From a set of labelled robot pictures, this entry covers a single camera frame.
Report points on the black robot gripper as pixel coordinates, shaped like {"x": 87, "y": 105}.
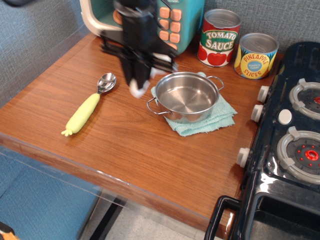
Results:
{"x": 139, "y": 41}

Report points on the white plush mushroom brown cap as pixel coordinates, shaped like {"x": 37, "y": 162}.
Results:
{"x": 137, "y": 91}

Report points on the stainless steel pot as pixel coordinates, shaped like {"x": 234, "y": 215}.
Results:
{"x": 186, "y": 97}

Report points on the teal toy microwave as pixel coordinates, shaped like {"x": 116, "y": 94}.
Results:
{"x": 179, "y": 22}

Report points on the tomato sauce can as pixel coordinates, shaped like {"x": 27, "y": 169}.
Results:
{"x": 220, "y": 30}

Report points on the pineapple slices can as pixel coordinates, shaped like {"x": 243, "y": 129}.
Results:
{"x": 255, "y": 55}

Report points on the black toy stove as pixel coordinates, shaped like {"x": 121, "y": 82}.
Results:
{"x": 280, "y": 189}

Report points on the orange object at corner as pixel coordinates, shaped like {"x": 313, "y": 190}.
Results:
{"x": 7, "y": 233}

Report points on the spoon with green handle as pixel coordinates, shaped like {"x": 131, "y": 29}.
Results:
{"x": 83, "y": 113}

